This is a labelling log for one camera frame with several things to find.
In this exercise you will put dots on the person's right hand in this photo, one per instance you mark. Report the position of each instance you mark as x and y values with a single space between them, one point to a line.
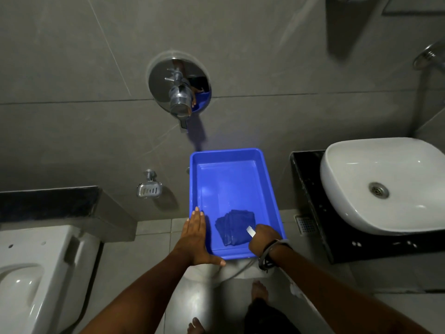
266 239

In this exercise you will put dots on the person's left hand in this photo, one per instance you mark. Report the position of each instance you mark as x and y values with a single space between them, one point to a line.
194 241

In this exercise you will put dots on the person's left thumb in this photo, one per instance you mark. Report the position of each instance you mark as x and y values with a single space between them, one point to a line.
217 261

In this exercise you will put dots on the person's right fingers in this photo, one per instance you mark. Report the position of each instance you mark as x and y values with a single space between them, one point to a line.
253 244

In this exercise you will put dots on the small white tag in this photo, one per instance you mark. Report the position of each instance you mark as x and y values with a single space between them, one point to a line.
250 232

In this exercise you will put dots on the blue plastic tub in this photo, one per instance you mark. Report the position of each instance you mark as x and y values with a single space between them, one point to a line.
229 184

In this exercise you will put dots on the person's left forearm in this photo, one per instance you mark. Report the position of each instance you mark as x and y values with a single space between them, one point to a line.
142 295

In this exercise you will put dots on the person's right forearm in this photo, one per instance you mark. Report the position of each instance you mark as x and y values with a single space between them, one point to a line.
340 292

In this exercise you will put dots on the black wristband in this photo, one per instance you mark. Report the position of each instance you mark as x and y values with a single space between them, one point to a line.
268 253

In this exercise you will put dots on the dark blue folded cloth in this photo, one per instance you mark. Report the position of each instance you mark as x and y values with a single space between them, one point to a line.
235 226

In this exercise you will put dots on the person's right foot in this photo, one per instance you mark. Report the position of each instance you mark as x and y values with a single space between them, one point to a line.
260 290

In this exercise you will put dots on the person's foot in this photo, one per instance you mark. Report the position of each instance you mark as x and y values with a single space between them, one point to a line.
197 326
260 290

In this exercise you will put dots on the floor drain grate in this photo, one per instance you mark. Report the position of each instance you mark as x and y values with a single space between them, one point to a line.
304 223

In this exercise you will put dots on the person's left foot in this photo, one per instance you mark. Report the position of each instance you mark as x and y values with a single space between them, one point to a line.
197 326

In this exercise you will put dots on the black granite counter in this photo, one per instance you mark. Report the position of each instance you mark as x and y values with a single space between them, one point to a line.
313 205

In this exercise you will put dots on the person's black shorts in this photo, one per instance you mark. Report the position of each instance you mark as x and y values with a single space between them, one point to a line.
266 318

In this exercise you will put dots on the chrome soap dish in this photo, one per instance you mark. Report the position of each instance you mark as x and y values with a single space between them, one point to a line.
149 187

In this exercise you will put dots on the white wash basin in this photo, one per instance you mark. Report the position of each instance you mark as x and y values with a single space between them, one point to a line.
389 184

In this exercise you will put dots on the chrome shower mixer valve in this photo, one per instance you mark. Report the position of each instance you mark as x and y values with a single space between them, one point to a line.
179 86

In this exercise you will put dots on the black granite ledge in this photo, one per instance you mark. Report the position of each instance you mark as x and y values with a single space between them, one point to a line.
48 203

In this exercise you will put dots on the white toilet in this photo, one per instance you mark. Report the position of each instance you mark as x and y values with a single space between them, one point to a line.
38 274

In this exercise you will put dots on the chrome basin faucet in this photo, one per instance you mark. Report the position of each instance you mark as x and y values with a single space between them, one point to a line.
429 55

